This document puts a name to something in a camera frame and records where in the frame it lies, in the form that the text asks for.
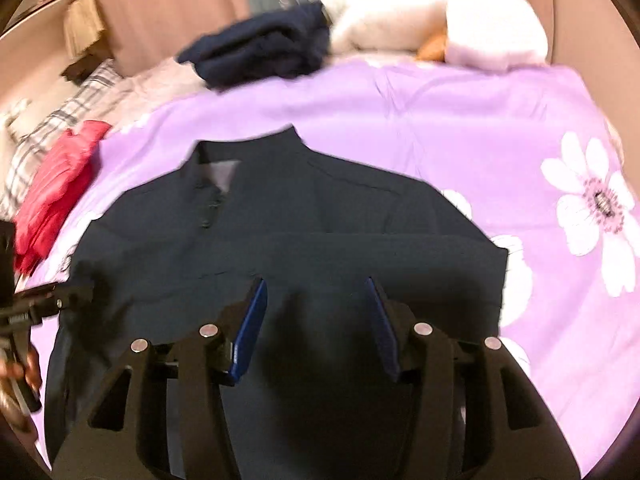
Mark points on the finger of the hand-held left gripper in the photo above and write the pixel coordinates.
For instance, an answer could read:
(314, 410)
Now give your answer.
(47, 300)

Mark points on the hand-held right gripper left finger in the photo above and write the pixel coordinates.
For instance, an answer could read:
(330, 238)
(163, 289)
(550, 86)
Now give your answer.
(250, 330)

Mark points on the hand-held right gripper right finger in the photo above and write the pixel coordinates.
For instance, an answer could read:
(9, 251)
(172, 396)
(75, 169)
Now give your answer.
(382, 330)

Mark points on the folded navy clothes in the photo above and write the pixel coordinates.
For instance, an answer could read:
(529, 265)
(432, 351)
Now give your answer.
(260, 45)

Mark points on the person's left hand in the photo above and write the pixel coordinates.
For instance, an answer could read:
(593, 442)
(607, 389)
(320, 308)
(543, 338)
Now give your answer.
(29, 367)

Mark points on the red down jacket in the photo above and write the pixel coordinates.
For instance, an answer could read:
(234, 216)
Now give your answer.
(55, 190)

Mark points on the grey plaid pillow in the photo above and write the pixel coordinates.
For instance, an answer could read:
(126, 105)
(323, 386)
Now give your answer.
(60, 120)

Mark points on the dark brown cloth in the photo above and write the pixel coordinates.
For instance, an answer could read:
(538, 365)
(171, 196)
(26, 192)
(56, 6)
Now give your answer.
(85, 67)

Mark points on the purple floral blanket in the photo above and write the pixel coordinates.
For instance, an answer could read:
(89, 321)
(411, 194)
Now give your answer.
(450, 125)

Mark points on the beige pleated curtain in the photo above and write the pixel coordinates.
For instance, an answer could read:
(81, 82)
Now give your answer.
(82, 22)

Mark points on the white plush toy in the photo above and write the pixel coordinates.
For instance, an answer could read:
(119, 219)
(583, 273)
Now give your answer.
(400, 10)

